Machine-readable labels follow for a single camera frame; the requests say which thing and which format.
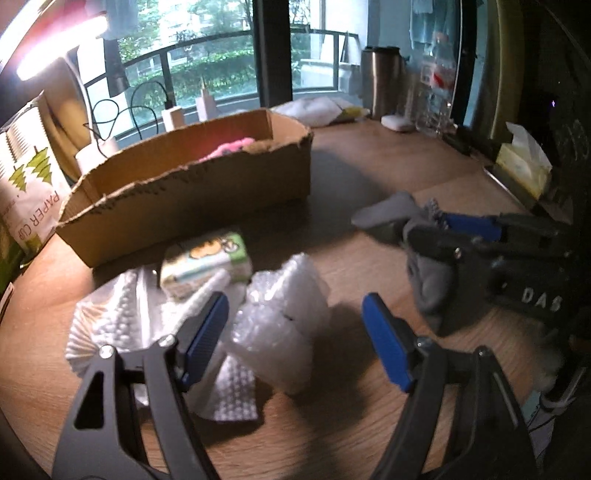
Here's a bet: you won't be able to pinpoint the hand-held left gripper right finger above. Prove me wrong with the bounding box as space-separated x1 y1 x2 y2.
361 292 539 480

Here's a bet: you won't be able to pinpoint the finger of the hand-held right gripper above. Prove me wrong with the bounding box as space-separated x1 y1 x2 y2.
443 212 573 259
403 222 509 289

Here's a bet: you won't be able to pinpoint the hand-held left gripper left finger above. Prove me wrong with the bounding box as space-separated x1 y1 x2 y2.
53 292 230 480

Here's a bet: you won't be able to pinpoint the grey sock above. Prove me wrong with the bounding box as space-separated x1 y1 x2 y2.
351 191 465 337

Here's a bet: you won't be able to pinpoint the white dotted cloth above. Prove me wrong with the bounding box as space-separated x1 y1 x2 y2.
187 355 260 423

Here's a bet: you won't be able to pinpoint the green printed tissue pack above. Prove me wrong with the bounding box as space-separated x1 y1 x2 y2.
159 231 254 301

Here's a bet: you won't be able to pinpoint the white bubble wrap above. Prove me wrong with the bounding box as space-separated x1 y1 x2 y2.
222 253 333 395

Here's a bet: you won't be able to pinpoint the clear bag of cotton pads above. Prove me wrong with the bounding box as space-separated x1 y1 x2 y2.
65 268 232 407

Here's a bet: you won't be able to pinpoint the cardboard box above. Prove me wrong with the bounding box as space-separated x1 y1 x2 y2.
55 108 315 268

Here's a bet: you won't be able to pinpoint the yellow tissue box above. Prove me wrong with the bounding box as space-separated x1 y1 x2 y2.
494 121 552 199

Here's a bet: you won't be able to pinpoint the small white box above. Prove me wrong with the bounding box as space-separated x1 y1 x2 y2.
381 114 414 134

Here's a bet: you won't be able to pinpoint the clear water bottle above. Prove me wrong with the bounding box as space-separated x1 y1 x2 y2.
418 46 455 121

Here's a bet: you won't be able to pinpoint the yellow curtain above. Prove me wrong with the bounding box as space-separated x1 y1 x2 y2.
496 0 527 153
39 69 88 183

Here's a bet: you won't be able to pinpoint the steel thermos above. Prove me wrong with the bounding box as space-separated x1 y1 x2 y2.
360 45 407 121

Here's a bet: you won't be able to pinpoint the white plastic bag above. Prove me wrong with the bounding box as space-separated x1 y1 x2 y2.
270 96 352 127

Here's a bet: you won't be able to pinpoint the pink fluffy cloth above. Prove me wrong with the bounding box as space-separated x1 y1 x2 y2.
198 137 256 162

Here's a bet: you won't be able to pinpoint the pale blue hanging clothes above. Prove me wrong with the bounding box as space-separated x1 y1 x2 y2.
411 0 458 47

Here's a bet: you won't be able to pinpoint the paper cup packet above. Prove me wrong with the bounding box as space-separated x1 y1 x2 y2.
0 92 72 287

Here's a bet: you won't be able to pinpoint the black hanging coat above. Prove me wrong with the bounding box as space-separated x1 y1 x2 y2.
104 37 131 97

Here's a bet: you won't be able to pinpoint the balcony railing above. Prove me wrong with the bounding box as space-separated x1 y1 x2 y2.
85 28 361 139

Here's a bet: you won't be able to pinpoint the white desk lamp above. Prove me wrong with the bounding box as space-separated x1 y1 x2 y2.
16 11 121 174

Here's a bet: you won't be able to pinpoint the light blue hanging shirt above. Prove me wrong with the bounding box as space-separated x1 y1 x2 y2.
105 0 139 40

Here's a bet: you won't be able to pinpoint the white charger with black cable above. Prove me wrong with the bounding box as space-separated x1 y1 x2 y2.
161 95 185 132

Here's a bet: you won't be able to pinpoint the black window frame post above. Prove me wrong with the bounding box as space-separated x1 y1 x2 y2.
254 0 294 109

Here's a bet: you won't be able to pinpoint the black cable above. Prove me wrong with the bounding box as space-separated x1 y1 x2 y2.
88 80 174 139

